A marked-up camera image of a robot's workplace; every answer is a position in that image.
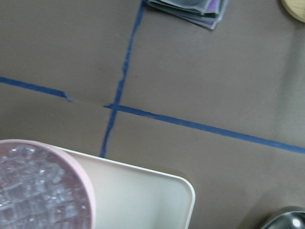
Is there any pink bowl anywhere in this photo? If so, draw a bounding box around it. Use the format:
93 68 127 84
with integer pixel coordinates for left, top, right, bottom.
0 139 96 229

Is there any clear ice cubes pile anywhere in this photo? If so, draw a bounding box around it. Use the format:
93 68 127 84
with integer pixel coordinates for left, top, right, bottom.
0 144 92 229

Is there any metal ice scoop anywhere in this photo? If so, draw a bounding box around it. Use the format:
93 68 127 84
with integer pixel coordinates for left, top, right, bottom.
260 206 305 229

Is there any cream rectangular tray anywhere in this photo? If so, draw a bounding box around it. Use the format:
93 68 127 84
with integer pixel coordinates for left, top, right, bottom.
65 149 195 229

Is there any grey folded cloth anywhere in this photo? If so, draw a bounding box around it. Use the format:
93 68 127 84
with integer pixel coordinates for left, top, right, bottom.
146 0 228 30

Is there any wooden mug tree stand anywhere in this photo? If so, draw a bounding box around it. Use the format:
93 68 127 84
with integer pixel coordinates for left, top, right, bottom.
281 0 305 22

